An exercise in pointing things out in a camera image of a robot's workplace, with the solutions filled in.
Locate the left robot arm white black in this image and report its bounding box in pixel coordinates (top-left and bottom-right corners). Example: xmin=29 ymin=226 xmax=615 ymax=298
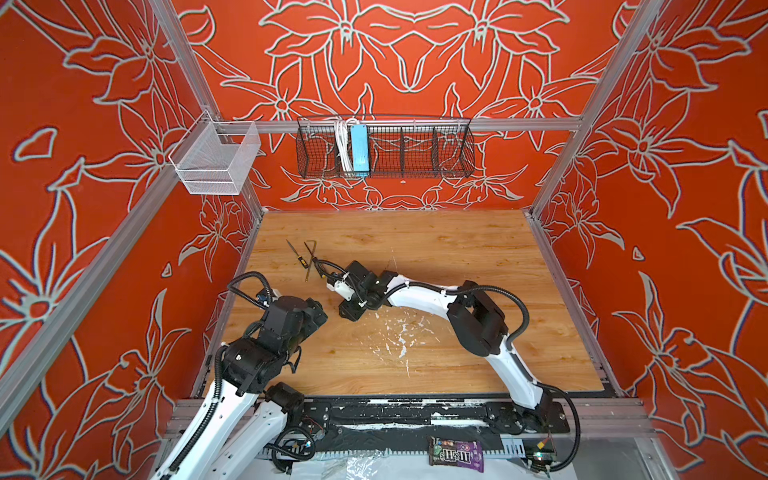
xmin=154 ymin=271 xmax=328 ymax=479

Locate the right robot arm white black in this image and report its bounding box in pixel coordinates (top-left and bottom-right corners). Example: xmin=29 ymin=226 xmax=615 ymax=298
xmin=307 ymin=257 xmax=582 ymax=475

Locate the small black yellow screwdriver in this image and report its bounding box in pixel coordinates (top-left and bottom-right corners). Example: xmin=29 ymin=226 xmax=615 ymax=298
xmin=286 ymin=240 xmax=309 ymax=270

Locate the larger black yellow screwdriver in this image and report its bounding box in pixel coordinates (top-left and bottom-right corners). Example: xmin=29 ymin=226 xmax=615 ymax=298
xmin=304 ymin=240 xmax=324 ymax=282

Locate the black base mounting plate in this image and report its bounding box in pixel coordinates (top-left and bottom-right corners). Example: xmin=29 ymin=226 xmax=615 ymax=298
xmin=287 ymin=395 xmax=572 ymax=452

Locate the clear plastic wrap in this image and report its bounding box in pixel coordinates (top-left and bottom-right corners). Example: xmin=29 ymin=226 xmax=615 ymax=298
xmin=291 ymin=454 xmax=390 ymax=480

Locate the purple M&M candy bag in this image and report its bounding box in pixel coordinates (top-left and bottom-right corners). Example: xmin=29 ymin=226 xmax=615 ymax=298
xmin=427 ymin=437 xmax=484 ymax=473

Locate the light blue box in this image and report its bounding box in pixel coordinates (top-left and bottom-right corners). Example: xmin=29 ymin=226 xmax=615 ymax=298
xmin=350 ymin=123 xmax=370 ymax=177

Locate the green circuit board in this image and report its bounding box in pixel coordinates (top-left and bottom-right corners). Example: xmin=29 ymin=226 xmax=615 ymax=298
xmin=524 ymin=444 xmax=556 ymax=477

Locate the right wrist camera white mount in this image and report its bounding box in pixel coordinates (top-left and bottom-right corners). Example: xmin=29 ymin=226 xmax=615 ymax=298
xmin=326 ymin=279 xmax=355 ymax=301

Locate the black wire wall basket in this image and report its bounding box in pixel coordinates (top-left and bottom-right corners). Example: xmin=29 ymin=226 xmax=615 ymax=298
xmin=296 ymin=115 xmax=477 ymax=180

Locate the white wire mesh basket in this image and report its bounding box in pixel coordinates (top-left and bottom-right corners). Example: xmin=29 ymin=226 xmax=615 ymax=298
xmin=169 ymin=115 xmax=261 ymax=196

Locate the white coiled cable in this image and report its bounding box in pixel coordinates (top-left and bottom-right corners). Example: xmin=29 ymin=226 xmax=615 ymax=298
xmin=333 ymin=118 xmax=354 ymax=174

